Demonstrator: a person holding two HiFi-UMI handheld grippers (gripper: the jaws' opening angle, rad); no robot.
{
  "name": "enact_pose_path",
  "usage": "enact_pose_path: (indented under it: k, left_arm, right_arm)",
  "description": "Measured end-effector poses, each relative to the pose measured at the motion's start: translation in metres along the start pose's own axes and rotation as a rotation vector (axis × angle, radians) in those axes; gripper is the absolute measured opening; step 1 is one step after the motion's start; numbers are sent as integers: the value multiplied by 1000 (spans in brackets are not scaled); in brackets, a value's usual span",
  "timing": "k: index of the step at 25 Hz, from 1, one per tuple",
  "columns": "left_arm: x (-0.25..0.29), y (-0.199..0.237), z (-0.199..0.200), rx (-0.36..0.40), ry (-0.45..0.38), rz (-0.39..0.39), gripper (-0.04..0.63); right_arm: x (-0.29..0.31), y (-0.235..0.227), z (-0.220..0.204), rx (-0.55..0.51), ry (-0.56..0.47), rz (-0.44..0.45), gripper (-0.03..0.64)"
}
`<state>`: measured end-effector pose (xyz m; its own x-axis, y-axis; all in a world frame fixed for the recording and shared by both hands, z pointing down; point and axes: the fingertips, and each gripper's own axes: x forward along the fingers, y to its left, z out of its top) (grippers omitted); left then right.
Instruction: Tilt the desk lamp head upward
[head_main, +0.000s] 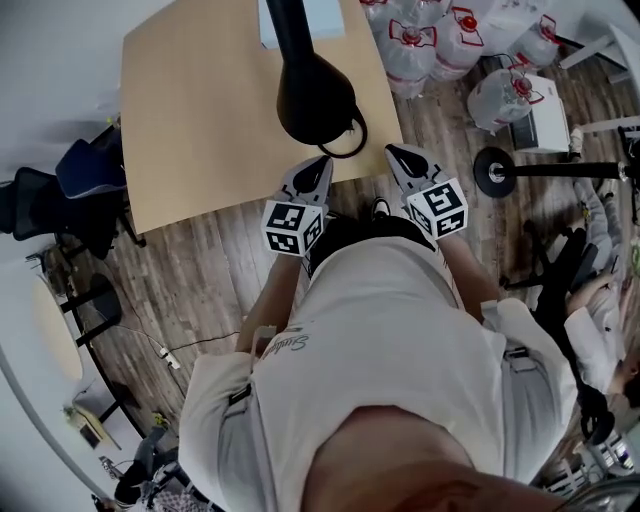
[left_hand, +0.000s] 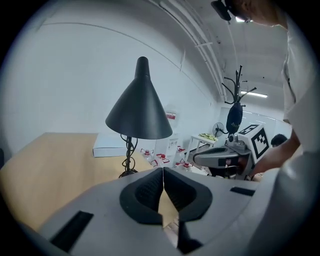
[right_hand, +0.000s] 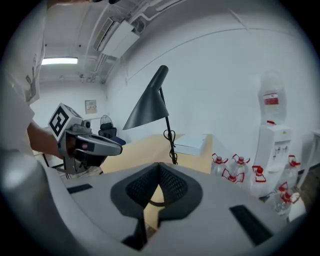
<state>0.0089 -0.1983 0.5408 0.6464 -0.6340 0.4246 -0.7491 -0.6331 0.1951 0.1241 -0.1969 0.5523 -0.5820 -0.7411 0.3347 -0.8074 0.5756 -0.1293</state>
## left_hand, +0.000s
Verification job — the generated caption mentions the black hanging bag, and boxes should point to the black hanging bag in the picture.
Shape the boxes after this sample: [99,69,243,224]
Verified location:
[225,100,244,135]

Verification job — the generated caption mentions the person's face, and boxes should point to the person's face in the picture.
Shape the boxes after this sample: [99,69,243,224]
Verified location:
[233,0,289,27]

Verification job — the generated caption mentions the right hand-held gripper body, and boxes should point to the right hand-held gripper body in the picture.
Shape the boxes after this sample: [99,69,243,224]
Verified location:
[192,123,272,181]

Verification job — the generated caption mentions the group of clear water jugs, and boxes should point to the group of clear water jugs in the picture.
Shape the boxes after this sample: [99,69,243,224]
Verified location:
[139,145,199,174]

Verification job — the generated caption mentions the white water dispenser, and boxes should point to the white water dispenser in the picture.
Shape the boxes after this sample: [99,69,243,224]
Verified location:
[155,132,182,163]

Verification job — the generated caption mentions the person's right forearm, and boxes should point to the person's right forearm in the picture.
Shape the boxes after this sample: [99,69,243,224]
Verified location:
[252,129,305,176]

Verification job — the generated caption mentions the black coat rack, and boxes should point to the black coat rack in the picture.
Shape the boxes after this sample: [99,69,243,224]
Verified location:
[221,65,258,136]

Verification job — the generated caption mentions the small desk fan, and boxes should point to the small desk fan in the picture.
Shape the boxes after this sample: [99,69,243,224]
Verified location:
[212,122,227,139]

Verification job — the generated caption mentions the white ceiling pipes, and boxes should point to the white ceiling pipes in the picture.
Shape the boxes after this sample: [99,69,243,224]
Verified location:
[159,0,227,102]

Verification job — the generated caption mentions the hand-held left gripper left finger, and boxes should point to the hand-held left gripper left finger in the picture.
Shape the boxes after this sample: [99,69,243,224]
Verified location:
[119,167,165,225]

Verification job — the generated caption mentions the long ceiling light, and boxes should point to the long ceiling light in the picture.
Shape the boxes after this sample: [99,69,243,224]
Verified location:
[240,90,269,99]

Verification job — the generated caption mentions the white small table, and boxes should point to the white small table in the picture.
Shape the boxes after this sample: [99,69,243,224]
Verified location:
[190,134,219,164]

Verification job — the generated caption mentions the pile of yellow green items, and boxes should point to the pile of yellow green items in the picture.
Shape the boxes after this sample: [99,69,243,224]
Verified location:
[198,132,217,141]

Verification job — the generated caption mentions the white flat box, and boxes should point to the white flat box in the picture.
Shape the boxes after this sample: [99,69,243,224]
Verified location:
[92,133,141,159]

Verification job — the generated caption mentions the black desk lamp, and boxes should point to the black desk lamp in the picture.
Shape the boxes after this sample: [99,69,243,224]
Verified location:
[105,56,174,179]

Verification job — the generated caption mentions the large water barrel red label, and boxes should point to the large water barrel red label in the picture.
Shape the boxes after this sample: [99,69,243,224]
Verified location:
[164,103,182,134]

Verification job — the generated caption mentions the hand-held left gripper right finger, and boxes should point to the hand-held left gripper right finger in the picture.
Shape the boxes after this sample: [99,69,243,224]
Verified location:
[162,166,214,255]

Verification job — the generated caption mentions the black head-worn camera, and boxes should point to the black head-worn camera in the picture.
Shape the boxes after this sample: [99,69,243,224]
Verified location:
[210,0,232,22]

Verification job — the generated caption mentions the person's white shirt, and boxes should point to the person's white shirt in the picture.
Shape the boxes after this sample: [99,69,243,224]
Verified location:
[249,14,320,251]

